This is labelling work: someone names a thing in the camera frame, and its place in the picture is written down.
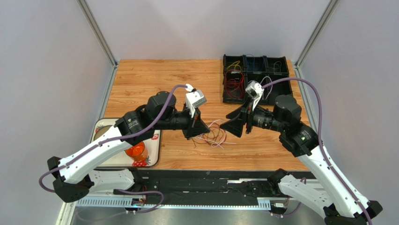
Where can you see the orange transparent cup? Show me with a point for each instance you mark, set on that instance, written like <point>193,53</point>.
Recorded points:
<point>137,152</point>

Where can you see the grey ceramic bowl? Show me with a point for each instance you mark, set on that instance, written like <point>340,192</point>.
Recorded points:
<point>100,131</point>

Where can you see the strawberry pattern tray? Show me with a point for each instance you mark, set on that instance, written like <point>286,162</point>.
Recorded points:
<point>121,159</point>

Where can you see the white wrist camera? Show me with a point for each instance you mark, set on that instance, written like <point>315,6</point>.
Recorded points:
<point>193,100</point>
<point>255,92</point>

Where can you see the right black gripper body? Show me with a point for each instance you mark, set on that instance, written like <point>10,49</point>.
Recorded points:
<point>246,120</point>

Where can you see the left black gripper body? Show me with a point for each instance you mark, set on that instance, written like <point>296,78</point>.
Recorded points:
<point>188,131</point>

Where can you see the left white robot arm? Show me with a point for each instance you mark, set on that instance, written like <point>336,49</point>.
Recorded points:
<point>77,175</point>

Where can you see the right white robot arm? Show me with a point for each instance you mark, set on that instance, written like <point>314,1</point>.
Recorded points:
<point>340,203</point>

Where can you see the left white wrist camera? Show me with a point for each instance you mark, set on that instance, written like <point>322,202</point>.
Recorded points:
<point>193,100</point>

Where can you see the black six-compartment bin organizer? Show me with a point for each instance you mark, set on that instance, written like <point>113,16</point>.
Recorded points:
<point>239,71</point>

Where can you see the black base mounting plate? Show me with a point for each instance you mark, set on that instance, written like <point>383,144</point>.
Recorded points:
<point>207,187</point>

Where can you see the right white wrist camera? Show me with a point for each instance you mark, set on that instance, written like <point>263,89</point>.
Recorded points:
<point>255,92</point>

